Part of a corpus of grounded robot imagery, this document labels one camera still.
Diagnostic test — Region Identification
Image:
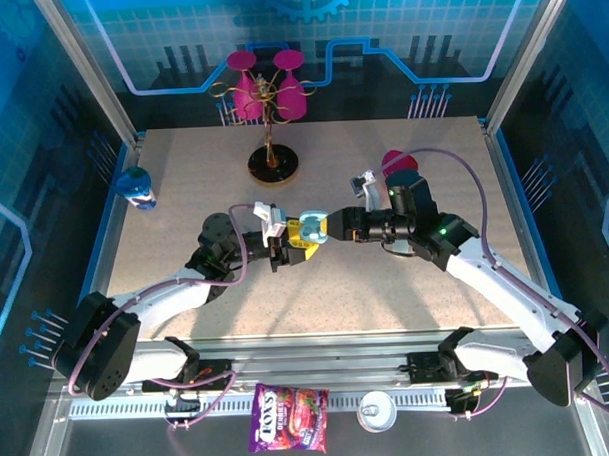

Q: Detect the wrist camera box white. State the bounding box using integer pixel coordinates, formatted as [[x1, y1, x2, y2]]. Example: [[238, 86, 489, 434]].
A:
[[252, 200, 289, 240], [351, 169, 381, 213]]

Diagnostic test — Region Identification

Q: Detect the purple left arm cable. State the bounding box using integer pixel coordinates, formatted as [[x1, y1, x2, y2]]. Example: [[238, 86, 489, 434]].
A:
[[61, 203, 266, 435]]

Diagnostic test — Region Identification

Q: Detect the pink wine glass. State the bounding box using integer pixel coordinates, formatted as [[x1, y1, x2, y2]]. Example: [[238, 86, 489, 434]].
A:
[[271, 48, 310, 123], [226, 48, 266, 123]]

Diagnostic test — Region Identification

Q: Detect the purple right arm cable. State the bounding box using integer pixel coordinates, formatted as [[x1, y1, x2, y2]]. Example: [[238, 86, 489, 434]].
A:
[[375, 141, 609, 431]]

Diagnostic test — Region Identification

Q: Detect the white lidded cup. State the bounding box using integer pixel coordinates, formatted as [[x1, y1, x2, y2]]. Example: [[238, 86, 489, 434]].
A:
[[355, 389, 399, 434]]

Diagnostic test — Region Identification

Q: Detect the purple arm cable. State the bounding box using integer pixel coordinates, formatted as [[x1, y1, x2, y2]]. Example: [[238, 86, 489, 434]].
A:
[[61, 203, 266, 435], [375, 141, 609, 431]]

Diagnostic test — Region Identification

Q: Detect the aluminium frame rail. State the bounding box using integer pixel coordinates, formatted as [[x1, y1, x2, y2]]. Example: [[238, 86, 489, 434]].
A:
[[47, 322, 594, 398]]

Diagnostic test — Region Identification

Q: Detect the gold glass rack black base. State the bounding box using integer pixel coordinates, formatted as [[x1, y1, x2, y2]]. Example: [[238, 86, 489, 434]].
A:
[[207, 72, 320, 190]]

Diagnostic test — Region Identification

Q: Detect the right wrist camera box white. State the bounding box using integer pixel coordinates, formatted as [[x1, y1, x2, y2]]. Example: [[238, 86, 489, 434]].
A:
[[351, 169, 381, 213]]

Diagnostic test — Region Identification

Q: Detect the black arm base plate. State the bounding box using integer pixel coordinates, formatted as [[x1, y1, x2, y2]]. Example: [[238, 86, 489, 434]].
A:
[[140, 358, 237, 395], [406, 348, 500, 385]]

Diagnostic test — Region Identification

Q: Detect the small controller board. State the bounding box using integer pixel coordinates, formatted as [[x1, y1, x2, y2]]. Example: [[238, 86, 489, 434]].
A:
[[162, 391, 203, 429], [444, 385, 485, 418]]

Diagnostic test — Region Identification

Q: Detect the purple candy bag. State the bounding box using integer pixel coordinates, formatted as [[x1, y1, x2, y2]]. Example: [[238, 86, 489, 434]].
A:
[[246, 380, 332, 456]]

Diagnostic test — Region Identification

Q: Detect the blue plastic cup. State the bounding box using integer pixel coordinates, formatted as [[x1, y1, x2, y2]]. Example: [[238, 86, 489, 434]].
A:
[[114, 165, 158, 213]]

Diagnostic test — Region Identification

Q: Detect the white slotted cable duct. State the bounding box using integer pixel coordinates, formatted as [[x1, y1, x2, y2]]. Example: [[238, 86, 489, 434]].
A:
[[68, 386, 450, 422]]

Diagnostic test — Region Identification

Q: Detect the pink plastic cup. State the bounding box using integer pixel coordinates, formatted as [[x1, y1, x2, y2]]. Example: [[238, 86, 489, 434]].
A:
[[380, 148, 418, 176]]

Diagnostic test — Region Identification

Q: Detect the aluminium frame post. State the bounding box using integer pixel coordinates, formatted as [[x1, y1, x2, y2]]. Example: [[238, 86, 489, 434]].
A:
[[30, 0, 142, 153], [480, 0, 582, 133]]

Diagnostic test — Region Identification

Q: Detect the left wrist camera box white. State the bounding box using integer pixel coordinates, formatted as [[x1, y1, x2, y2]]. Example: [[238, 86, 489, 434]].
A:
[[252, 200, 289, 240]]

